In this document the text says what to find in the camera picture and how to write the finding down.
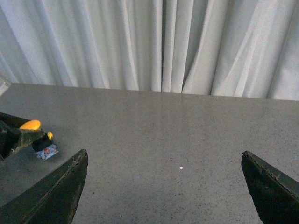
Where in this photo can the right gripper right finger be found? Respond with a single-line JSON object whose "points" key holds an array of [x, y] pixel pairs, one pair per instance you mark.
{"points": [[275, 194]]}

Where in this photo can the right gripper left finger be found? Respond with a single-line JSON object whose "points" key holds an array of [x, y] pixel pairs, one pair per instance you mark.
{"points": [[52, 200]]}

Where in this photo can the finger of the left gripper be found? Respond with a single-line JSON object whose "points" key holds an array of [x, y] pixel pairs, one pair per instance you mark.
{"points": [[12, 138]]}

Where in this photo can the yellow push button switch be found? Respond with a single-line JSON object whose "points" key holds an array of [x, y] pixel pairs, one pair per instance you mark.
{"points": [[44, 147]]}

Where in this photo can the white pleated curtain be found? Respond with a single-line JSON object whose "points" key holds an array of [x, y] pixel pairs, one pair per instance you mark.
{"points": [[239, 48]]}

